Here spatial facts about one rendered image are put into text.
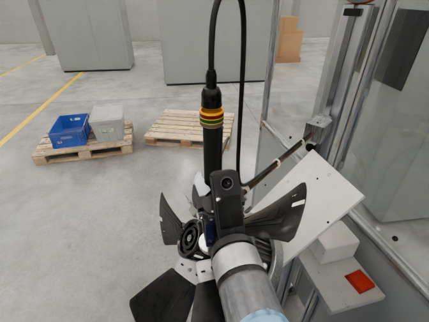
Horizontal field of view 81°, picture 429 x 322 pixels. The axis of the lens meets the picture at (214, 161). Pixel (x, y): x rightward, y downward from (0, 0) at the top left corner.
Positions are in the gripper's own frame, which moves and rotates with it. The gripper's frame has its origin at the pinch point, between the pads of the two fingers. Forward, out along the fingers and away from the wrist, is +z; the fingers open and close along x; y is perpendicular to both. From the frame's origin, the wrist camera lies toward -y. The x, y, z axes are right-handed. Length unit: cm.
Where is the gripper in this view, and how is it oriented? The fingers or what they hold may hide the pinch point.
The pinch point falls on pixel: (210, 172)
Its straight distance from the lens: 55.4
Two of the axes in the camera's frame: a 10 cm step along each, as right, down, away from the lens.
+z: -2.1, -5.4, 8.1
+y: 0.0, 8.3, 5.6
